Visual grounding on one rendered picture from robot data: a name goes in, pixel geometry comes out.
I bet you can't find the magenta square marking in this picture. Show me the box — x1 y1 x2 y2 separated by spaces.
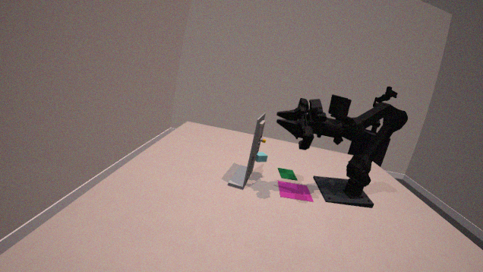
278 180 314 202

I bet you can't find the green flat square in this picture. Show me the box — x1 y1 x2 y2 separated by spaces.
278 168 298 181

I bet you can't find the light blue block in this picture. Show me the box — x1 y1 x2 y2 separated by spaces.
255 152 268 163

